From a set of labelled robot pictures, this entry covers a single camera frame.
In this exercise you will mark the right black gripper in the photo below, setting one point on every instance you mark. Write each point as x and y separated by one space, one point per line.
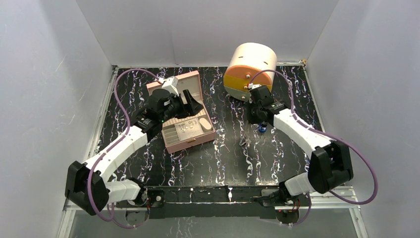
250 118

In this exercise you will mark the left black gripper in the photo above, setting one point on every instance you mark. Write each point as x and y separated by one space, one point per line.
191 107

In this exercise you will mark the pink jewelry box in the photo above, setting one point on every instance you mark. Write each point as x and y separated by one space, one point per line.
179 134

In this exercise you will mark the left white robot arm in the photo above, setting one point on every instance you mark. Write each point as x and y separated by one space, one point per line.
87 183

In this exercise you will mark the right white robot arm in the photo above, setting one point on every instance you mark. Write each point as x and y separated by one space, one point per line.
330 161

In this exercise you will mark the white oval pad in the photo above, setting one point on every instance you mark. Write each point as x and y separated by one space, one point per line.
205 125

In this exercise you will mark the blue stapler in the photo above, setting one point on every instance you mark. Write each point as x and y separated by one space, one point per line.
262 127

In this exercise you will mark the round three-drawer organizer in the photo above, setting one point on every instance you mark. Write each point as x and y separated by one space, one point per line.
247 60

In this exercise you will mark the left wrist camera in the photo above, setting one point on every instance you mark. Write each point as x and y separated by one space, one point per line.
170 84

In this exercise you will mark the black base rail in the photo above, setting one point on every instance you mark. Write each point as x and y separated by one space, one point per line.
266 202

